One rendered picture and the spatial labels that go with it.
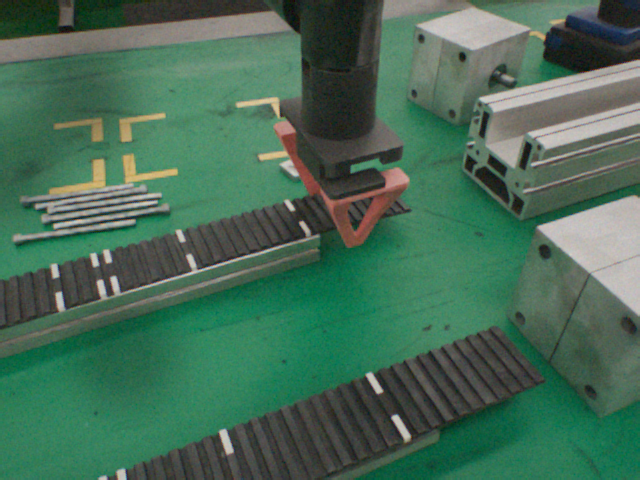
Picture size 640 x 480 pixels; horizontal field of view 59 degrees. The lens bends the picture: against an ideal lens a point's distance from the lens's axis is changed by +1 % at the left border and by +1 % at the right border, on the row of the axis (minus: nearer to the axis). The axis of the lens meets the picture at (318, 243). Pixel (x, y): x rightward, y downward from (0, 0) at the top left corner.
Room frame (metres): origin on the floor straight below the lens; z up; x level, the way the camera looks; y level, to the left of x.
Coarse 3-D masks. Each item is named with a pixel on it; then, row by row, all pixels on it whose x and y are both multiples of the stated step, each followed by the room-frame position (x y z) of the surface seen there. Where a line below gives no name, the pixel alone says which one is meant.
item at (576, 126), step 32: (512, 96) 0.51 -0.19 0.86; (544, 96) 0.51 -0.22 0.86; (576, 96) 0.52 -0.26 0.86; (608, 96) 0.54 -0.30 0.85; (480, 128) 0.49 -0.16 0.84; (512, 128) 0.49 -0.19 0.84; (544, 128) 0.51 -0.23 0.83; (576, 128) 0.45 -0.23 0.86; (608, 128) 0.45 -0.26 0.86; (480, 160) 0.48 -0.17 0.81; (512, 160) 0.45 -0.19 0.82; (544, 160) 0.43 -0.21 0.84; (576, 160) 0.43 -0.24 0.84; (608, 160) 0.45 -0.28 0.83; (512, 192) 0.44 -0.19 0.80; (544, 192) 0.42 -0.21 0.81; (576, 192) 0.44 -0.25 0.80
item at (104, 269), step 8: (96, 256) 0.33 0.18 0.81; (104, 256) 0.33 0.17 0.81; (112, 256) 0.33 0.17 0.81; (96, 264) 0.32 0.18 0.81; (104, 264) 0.32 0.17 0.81; (112, 264) 0.32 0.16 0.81; (96, 272) 0.31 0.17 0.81; (104, 272) 0.31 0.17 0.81; (112, 272) 0.31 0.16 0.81; (96, 280) 0.30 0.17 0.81; (104, 280) 0.31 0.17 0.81; (112, 280) 0.30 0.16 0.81; (120, 280) 0.31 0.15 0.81; (96, 288) 0.30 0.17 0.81; (104, 288) 0.29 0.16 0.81; (112, 288) 0.30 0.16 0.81; (120, 288) 0.30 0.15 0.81; (104, 296) 0.29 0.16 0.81
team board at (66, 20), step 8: (64, 0) 2.88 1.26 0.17; (72, 0) 3.01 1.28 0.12; (64, 8) 2.87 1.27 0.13; (72, 8) 2.89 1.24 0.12; (64, 16) 2.78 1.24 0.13; (72, 16) 2.80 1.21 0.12; (64, 24) 2.67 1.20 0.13; (72, 24) 2.70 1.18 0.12; (64, 32) 2.65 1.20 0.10; (72, 32) 2.66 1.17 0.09
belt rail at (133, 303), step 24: (312, 240) 0.36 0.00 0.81; (240, 264) 0.33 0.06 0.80; (264, 264) 0.35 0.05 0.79; (288, 264) 0.35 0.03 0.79; (144, 288) 0.30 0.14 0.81; (168, 288) 0.31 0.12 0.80; (192, 288) 0.32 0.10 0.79; (216, 288) 0.32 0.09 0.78; (72, 312) 0.28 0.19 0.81; (96, 312) 0.29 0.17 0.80; (120, 312) 0.29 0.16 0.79; (144, 312) 0.30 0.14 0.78; (0, 336) 0.26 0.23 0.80; (24, 336) 0.27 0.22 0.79; (48, 336) 0.27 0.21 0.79
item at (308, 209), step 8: (296, 200) 0.41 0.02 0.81; (304, 200) 0.41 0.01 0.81; (312, 200) 0.41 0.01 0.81; (304, 208) 0.39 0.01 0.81; (312, 208) 0.39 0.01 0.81; (304, 216) 0.38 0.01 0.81; (312, 216) 0.38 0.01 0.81; (320, 216) 0.38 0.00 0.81; (312, 224) 0.37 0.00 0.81; (320, 224) 0.37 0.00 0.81; (328, 224) 0.37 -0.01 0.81; (320, 232) 0.36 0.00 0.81
